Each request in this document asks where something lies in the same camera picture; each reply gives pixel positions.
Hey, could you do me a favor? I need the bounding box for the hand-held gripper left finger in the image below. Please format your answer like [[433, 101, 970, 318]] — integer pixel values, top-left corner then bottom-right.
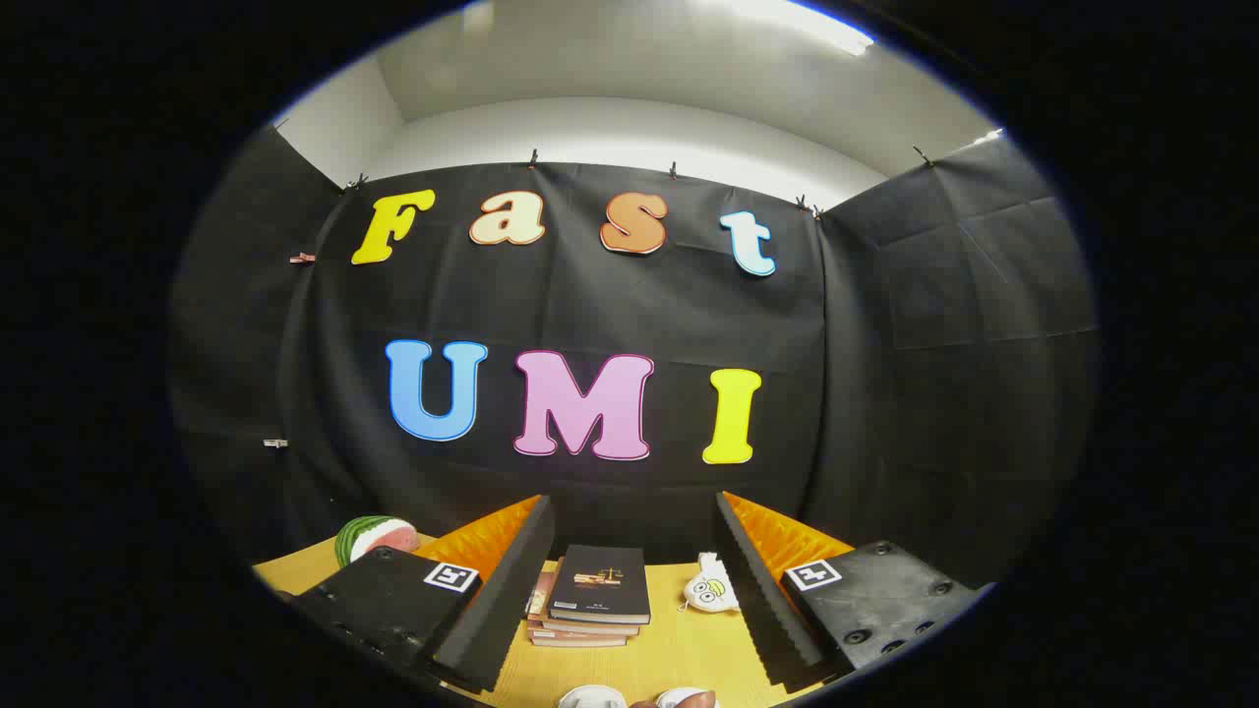
[[290, 494, 557, 694]]

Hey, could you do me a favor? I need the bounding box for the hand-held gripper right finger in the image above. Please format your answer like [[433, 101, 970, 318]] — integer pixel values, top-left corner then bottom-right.
[[715, 490, 994, 694]]

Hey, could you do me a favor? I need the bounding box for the white plush toy with face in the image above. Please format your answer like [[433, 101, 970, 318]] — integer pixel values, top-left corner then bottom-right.
[[677, 552, 741, 615]]

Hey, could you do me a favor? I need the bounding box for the brown cover book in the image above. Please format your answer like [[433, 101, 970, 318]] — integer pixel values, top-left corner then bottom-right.
[[531, 565, 642, 636], [526, 590, 630, 649]]

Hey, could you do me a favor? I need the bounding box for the dark cover book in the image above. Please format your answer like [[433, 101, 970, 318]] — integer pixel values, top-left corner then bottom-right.
[[548, 544, 652, 625]]

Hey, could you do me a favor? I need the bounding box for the watermelon slice toy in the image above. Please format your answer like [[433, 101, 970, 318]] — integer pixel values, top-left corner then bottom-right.
[[334, 515, 422, 569]]

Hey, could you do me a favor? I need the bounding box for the row of black clips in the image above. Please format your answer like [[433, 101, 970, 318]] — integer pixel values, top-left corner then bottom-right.
[[344, 146, 935, 219]]

